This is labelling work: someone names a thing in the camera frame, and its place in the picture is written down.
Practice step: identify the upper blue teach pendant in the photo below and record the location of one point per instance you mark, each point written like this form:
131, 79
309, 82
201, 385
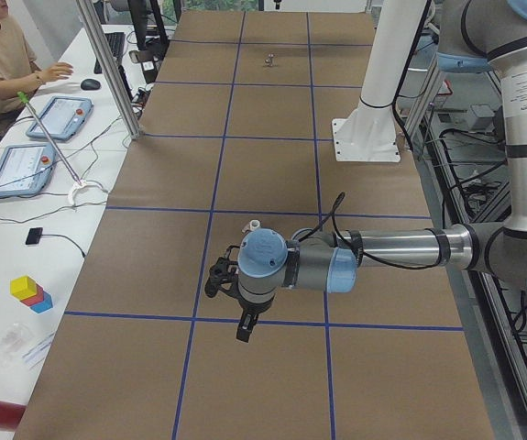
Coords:
63, 116

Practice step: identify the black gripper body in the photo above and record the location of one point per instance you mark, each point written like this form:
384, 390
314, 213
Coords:
253, 310

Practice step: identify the clear plastic bag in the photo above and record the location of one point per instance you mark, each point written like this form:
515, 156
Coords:
13, 340

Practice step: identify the black computer mouse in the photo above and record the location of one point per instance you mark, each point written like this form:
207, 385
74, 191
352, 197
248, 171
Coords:
90, 84

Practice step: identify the white PPR pipe fitting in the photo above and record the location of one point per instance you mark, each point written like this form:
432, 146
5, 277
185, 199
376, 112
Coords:
251, 226

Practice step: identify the yellow block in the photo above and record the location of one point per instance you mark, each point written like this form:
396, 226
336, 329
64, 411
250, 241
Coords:
23, 288

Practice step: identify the lower blue teach pendant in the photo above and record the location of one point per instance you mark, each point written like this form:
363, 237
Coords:
25, 169

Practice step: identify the metal rod green tip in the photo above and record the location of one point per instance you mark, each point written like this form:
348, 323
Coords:
25, 101

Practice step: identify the blue block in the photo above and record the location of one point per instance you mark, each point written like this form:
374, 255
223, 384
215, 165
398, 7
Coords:
45, 304

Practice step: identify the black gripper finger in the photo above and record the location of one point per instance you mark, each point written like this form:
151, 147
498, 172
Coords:
223, 277
246, 325

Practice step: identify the aluminium frame post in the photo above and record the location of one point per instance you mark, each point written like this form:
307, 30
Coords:
101, 50

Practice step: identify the blue teach pendant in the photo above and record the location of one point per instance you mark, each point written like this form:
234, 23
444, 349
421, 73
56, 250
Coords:
63, 116
25, 169

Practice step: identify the red block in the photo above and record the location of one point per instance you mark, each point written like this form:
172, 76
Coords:
35, 299

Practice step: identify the small black box device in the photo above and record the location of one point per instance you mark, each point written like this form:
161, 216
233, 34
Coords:
33, 236

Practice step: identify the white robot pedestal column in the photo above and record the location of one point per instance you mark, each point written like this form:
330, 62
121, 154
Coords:
368, 134

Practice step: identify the white curved clamp piece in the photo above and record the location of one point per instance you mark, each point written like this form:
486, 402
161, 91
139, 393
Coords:
80, 186

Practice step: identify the black keyboard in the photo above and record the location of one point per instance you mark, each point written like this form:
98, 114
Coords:
116, 43

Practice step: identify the chrome angle valve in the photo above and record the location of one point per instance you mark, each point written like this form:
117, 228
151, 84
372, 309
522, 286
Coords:
269, 61

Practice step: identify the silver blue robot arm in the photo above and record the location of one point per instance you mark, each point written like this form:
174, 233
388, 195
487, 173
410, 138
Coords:
475, 36

